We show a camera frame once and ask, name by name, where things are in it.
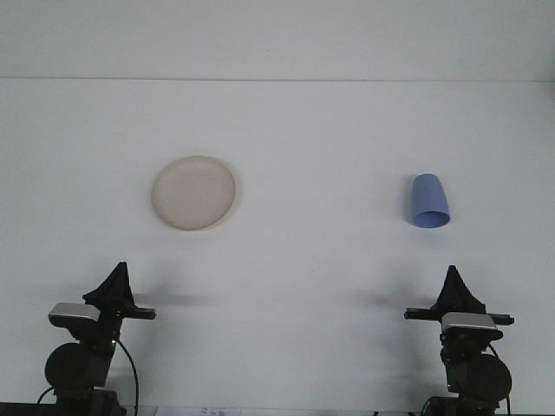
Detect pale blue cup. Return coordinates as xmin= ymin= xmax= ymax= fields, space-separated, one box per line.
xmin=405 ymin=172 xmax=452 ymax=230

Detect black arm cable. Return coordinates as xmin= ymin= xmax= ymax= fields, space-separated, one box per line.
xmin=113 ymin=339 xmax=140 ymax=412

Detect pale round plate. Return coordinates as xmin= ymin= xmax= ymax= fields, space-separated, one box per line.
xmin=150 ymin=154 xmax=238 ymax=231

